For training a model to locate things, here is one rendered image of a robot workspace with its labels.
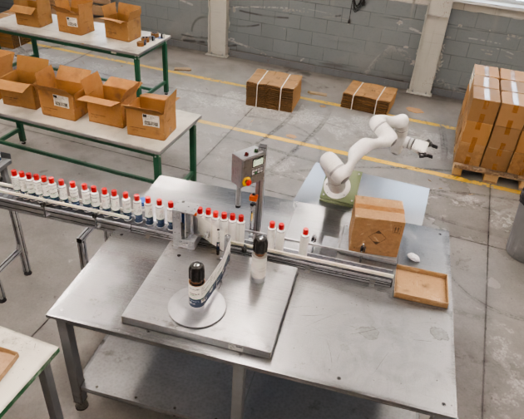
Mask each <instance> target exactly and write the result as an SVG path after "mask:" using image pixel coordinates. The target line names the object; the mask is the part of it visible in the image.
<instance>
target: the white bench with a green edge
mask: <svg viewBox="0 0 524 419"><path fill-rule="evenodd" d="M0 347H3V348H7V349H10V350H13V351H16V352H18V354H19V358H18V360H17V361H16V362H15V363H14V364H13V366H12V367H11V368H10V370H9V371H8V372H7V374H6V375H5V376H4V378H3V379H2V380H1V381H0V419H1V418H2V416H3V415H4V414H5V413H6V412H7V411H8V409H9V408H10V407H11V406H12V405H13V404H14V402H15V401H16V400H17V399H18V398H19V397H20V396H21V395H22V394H23V393H24V392H25V391H26V390H27V388H28V387H29V386H30V385H31V384H32V383H33V381H34V380H35V379H36V378H37V377H39V380H40V383H41V387H42V392H43V396H44V398H45V402H46V405H47V410H48V414H49V417H50V419H64V418H63V415H62V408H61V404H60V401H59V397H58V394H57V388H56V384H55V381H54V377H53V374H52V368H51V363H50V362H51V361H52V359H53V358H54V357H55V356H56V355H57V354H58V353H59V352H60V350H59V347H57V346H54V345H51V344H49V343H45V342H43V341H41V340H38V339H35V338H32V337H29V336H27V335H24V334H22V333H18V332H15V331H13V330H11V329H8V328H5V327H2V326H0Z"/></svg>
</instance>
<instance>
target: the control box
mask: <svg viewBox="0 0 524 419"><path fill-rule="evenodd" d="M255 149H258V147H257V146H255V145H253V146H251V147H249V148H246V149H243V150H239V151H236V152H234V153H232V167H231V182H233V183H234V184H236V185H238V186H239V187H240V188H243V187H246V186H247V185H246V184H245V181H246V180H251V181H252V182H251V184H253V183H255V182H258V181H260V180H262V179H263V177H264V169H263V172H261V173H259V174H256V175H252V176H251V171H252V170H254V169H256V168H259V167H261V166H263V165H264V164H263V165H258V166H256V167H254V168H252V163H253V159H255V158H258V157H260V156H262V155H263V156H264V154H265V153H264V152H263V151H259V153H257V154H256V153H254V151H255ZM245 152H249V156H248V157H245Z"/></svg>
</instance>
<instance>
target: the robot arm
mask: <svg viewBox="0 0 524 419"><path fill-rule="evenodd" d="M408 125H409V119H408V116H407V115H405V114H400V115H397V116H386V115H376V116H373V117H371V118H370V120H369V126H370V128H371V129H372V131H373V132H374V133H375V134H376V135H377V136H378V138H377V139H371V138H363V139H361V140H359V141H357V142H356V143H355V144H354V145H353V146H352V147H351V148H350V149H349V153H348V162H347V164H346V165H345V164H344V163H343V162H342V161H341V160H340V159H339V158H338V157H337V156H336V155H335V154H334V153H333V152H330V151H329V152H326V153H324V154H323V155H322V156H321V158H320V161H319V163H320V166H321V168H322V170H323V171H324V173H325V174H326V176H327V179H326V180H325V182H324V191H325V193H326V194H327V195H328V196H329V197H330V198H333V199H341V198H343V197H345V196H346V195H347V194H348V193H349V191H350V186H351V185H350V181H349V177H350V176H351V174H352V172H353V168H354V167H355V166H356V164H357V163H358V162H359V160H360V159H361V158H363V157H364V156H365V155H366V154H368V153H369V152H370V151H371V150H373V149H377V148H389V147H390V150H391V152H392V154H394V155H400V153H401V152H402V150H403V148H406V149H409V150H410V149H411V151H412V152H414V153H416V154H418V156H419V158H424V157H428V158H431V159H432V158H433V155H429V154H427V153H426V151H427V149H428V147H429V146H431V147H432V148H435V149H437V145H434V144H433V143H432V142H431V141H430V140H429V139H428V140H426V141H424V140H417V139H416V140H414V138H412V137H409V136H407V134H408ZM392 128H395V131H394V130H393V129H392ZM428 142H429V143H428Z"/></svg>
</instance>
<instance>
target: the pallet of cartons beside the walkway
mask: <svg viewBox="0 0 524 419"><path fill-rule="evenodd" d="M462 170H470V171H474V172H477V173H482V182H486V183H490V184H494V185H496V184H497V180H498V177H502V178H507V179H511V180H518V189H519V190H522V189H523V187H524V71H515V70H509V69H504V68H500V71H498V67H490V66H483V65H478V64H475V65H474V68H473V71H472V76H471V79H470V82H469V84H468V86H467V91H466V94H465V97H464V100H463V103H462V109H461V111H460V115H459V117H458V121H457V127H456V135H455V141H454V151H453V160H452V175H454V176H458V177H461V173H462Z"/></svg>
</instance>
